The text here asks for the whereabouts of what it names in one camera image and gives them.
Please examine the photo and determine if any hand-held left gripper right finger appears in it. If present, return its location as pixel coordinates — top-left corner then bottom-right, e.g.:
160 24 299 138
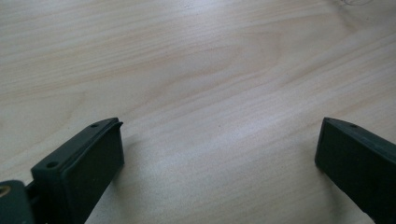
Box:
314 117 396 224

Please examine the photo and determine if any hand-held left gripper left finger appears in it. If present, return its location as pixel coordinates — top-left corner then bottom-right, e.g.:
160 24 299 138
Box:
31 117 125 224

